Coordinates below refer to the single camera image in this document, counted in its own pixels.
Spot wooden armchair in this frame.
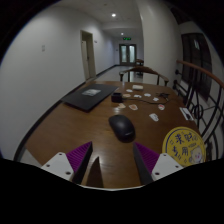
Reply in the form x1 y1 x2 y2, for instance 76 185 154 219
118 65 170 87

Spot black railing with wooden handrail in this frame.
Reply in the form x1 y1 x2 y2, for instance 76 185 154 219
172 59 224 162

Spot black computer mouse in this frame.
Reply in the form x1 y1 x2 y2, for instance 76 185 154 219
108 114 137 144

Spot pale wooden side door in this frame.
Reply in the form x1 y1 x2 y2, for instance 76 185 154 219
80 29 98 81

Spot small black box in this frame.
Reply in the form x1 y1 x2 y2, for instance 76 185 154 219
110 91 124 104

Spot dark framed window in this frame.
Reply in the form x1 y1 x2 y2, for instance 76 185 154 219
180 32 213 102

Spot closed dark grey laptop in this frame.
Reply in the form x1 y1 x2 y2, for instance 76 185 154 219
60 82 120 113

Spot long white dark card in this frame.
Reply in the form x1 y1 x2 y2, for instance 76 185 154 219
178 106 195 122

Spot black cable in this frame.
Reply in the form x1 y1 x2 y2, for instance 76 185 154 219
123 91 172 106

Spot round ceiling lights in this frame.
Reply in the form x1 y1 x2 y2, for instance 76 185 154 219
110 12 125 36

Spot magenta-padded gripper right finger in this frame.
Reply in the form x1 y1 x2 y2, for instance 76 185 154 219
132 141 185 186

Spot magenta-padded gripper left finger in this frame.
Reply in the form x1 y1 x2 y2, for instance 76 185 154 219
40 140 95 186

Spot glass double door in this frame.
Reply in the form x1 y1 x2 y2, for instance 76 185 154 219
118 43 137 66

